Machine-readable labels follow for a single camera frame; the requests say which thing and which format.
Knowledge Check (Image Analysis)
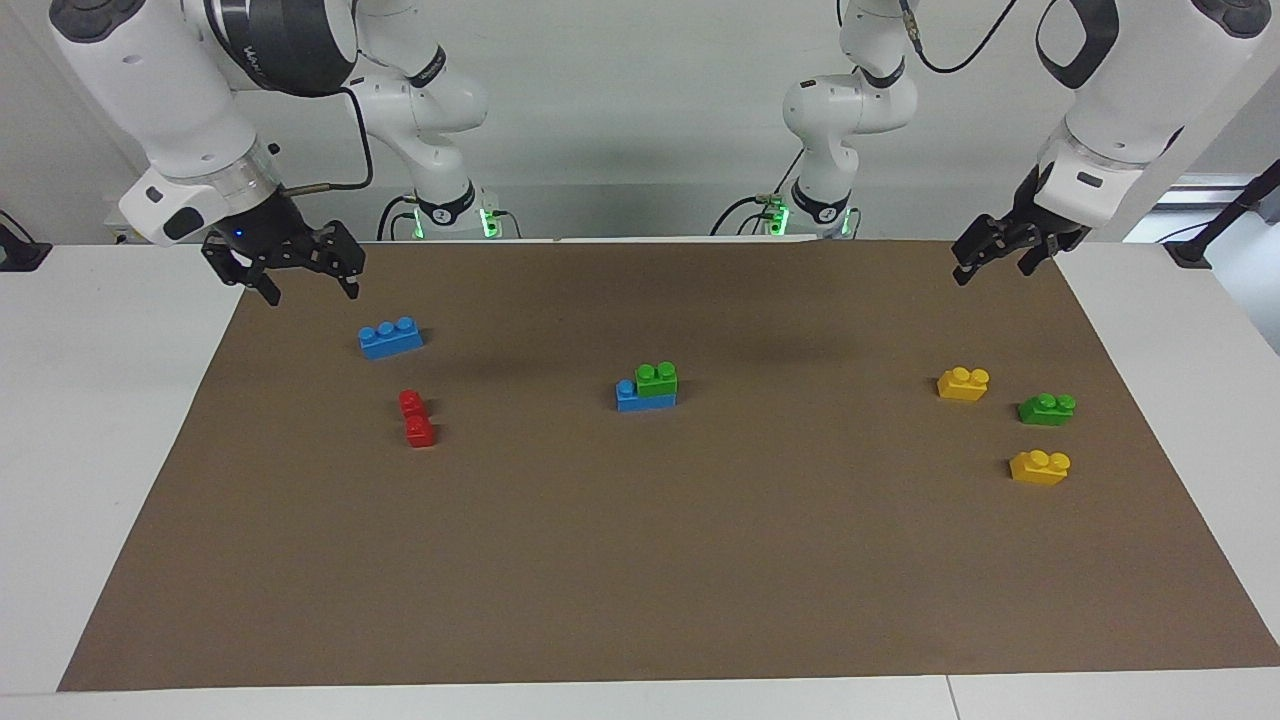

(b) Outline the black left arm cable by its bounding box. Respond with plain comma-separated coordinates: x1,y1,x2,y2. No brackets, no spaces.
898,0,1021,74

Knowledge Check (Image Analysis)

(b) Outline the yellow two-stud toy block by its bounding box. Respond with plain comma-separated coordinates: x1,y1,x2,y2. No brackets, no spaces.
937,367,991,403
1009,450,1072,487

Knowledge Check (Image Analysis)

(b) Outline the brown table mat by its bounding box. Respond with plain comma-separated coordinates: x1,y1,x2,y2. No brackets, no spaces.
57,237,1280,693

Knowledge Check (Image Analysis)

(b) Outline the black stand bracket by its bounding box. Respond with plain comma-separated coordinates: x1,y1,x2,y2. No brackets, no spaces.
1163,160,1280,269

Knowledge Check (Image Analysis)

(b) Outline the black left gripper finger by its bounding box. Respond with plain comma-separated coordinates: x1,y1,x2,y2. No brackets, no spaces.
951,214,1017,287
1016,234,1078,277

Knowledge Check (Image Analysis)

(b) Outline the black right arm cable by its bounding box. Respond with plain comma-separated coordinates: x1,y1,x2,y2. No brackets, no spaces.
280,87,374,193

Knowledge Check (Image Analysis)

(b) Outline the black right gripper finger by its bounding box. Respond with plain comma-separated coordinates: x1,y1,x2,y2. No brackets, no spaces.
298,221,367,300
203,248,284,308

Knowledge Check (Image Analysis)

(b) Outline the black base power cable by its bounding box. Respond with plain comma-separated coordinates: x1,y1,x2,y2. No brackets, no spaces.
377,193,421,242
710,193,773,237

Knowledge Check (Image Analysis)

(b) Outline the black table clamp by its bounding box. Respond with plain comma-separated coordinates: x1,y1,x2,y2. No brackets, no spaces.
0,210,53,273

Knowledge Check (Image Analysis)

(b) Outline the blue three-stud toy block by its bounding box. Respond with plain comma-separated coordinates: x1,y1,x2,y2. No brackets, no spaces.
358,317,424,361
615,380,678,413

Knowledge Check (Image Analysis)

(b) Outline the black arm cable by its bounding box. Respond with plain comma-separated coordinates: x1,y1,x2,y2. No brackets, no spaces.
898,0,1021,74
280,87,374,193

